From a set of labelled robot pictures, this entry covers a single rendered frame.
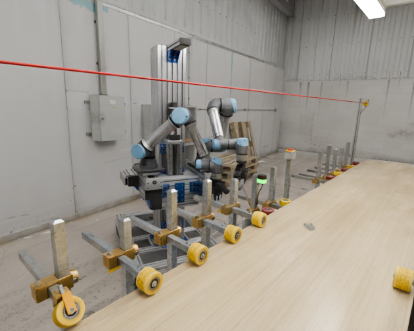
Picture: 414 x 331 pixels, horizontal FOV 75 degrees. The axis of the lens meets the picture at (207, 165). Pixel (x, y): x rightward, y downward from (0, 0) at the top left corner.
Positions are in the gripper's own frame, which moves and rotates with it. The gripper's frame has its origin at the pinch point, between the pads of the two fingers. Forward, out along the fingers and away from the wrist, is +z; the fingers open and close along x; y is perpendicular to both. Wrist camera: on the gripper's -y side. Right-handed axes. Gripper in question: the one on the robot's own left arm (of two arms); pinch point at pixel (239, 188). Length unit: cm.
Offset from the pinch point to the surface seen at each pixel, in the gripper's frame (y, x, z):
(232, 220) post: -26.4, -3.1, 12.0
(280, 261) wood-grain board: -67, -36, 8
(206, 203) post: -50, 6, -6
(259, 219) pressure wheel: -39.2, -21.4, 2.3
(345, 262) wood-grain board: -57, -63, 8
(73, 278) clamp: -117, 29, 2
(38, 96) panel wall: 51, 252, -60
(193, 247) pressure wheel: -84, -2, 0
